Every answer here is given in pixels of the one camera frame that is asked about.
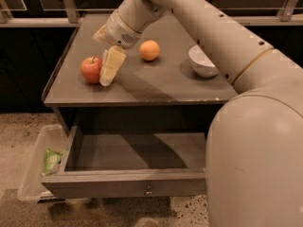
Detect orange fruit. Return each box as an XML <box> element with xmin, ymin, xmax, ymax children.
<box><xmin>139</xmin><ymin>40</ymin><xmax>160</xmax><ymax>61</ymax></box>

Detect green snack bag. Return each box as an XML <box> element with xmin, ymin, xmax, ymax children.
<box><xmin>42</xmin><ymin>148</ymin><xmax>63</xmax><ymax>176</ymax></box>

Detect white bowl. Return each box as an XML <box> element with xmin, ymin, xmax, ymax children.
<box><xmin>188</xmin><ymin>45</ymin><xmax>219</xmax><ymax>78</ymax></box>

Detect open grey top drawer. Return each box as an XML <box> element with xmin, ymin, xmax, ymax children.
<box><xmin>42</xmin><ymin>125</ymin><xmax>205</xmax><ymax>199</ymax></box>

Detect grey cabinet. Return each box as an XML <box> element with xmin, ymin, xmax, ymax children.
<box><xmin>43</xmin><ymin>14</ymin><xmax>236</xmax><ymax>128</ymax></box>

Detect metal drawer knob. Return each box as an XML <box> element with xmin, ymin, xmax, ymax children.
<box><xmin>144</xmin><ymin>185</ymin><xmax>152</xmax><ymax>196</ymax></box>

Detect metal railing frame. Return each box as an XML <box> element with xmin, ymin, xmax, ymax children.
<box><xmin>0</xmin><ymin>0</ymin><xmax>302</xmax><ymax>27</ymax></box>

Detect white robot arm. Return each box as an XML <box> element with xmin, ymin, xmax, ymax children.
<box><xmin>94</xmin><ymin>0</ymin><xmax>303</xmax><ymax>227</ymax></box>

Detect red apple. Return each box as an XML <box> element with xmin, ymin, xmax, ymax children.
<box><xmin>80</xmin><ymin>57</ymin><xmax>102</xmax><ymax>84</ymax></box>

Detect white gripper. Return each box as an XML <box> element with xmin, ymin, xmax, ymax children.
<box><xmin>93</xmin><ymin>10</ymin><xmax>141</xmax><ymax>86</ymax></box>

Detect clear plastic bin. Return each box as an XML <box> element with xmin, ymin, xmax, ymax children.
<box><xmin>17</xmin><ymin>124</ymin><xmax>67</xmax><ymax>202</ymax></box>

